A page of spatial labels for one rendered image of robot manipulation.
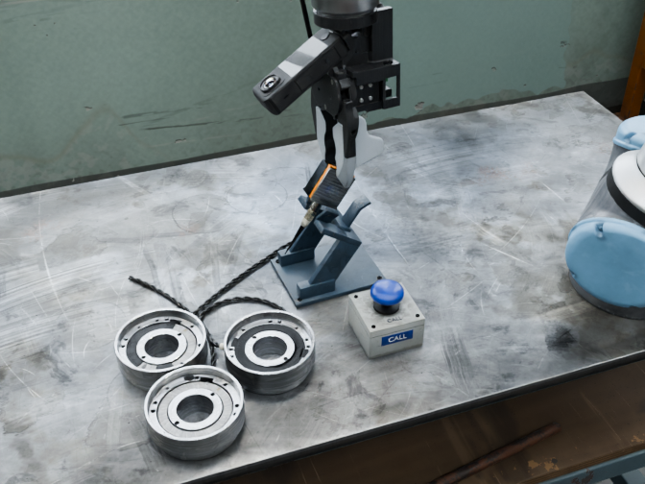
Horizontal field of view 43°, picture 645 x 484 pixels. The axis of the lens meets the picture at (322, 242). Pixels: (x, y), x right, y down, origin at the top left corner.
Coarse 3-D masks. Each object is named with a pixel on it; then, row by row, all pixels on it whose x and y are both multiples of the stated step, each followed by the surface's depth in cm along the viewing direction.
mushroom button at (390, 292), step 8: (384, 280) 98; (392, 280) 98; (376, 288) 97; (384, 288) 97; (392, 288) 97; (400, 288) 97; (376, 296) 96; (384, 296) 96; (392, 296) 96; (400, 296) 96; (384, 304) 96; (392, 304) 96
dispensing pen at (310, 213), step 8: (320, 168) 101; (312, 176) 102; (320, 176) 100; (312, 184) 101; (312, 208) 103; (320, 208) 103; (304, 216) 103; (312, 216) 103; (304, 224) 104; (288, 248) 105
